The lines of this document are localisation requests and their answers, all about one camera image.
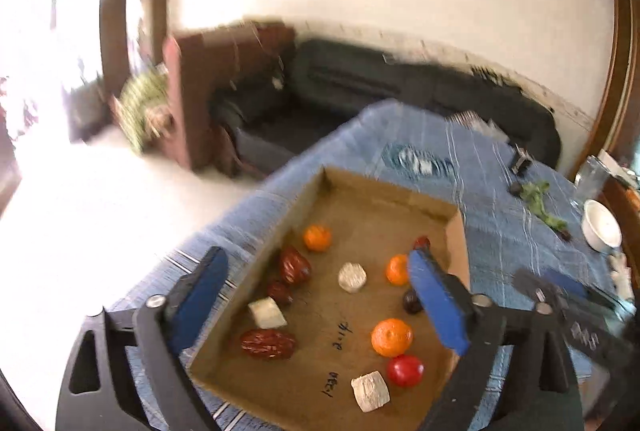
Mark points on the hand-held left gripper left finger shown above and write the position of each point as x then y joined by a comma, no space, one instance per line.
197,301

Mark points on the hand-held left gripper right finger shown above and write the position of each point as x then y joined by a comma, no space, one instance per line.
440,301

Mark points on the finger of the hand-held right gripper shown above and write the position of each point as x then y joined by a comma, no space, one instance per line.
560,283

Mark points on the speckled orange tangerine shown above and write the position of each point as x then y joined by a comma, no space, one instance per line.
398,269

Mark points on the smooth orange tangerine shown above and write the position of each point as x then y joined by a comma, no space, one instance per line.
392,337

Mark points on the red tomato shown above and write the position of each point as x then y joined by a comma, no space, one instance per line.
405,370

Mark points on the large dark red date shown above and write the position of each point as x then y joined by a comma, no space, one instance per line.
268,343

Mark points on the round beige cut root piece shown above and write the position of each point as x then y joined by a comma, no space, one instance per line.
352,277

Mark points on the cardboard box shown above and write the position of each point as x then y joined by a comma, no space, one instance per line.
350,211

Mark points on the dark purple date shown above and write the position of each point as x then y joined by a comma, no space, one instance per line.
412,302

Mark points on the dark date near leaves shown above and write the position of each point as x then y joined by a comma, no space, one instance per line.
566,235

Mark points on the small dark red date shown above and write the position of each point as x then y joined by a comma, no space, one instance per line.
421,242

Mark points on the white glove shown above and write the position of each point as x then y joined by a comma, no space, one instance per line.
621,273

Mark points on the square beige cut root piece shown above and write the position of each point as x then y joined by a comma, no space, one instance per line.
267,312
370,390

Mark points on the white bowl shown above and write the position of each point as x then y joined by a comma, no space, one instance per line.
601,225

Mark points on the green leafy vegetable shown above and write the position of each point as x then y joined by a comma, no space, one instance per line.
540,203

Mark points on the blue plaid blanket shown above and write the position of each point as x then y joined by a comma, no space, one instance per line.
500,221

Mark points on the small black flat object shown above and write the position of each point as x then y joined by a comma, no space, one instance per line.
515,187

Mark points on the clear plastic container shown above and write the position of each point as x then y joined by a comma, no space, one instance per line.
592,181

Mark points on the black cylindrical device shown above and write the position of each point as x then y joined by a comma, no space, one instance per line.
521,162

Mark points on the small orange tangerine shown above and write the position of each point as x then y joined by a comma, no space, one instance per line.
317,237

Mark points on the green patterned cushion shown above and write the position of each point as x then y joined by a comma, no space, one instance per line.
142,106

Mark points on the brown wooden cabinet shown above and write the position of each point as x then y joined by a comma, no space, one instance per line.
200,86

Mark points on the black sofa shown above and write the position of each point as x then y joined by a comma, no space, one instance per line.
350,81

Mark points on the wooden glass door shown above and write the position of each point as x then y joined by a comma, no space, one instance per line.
107,11

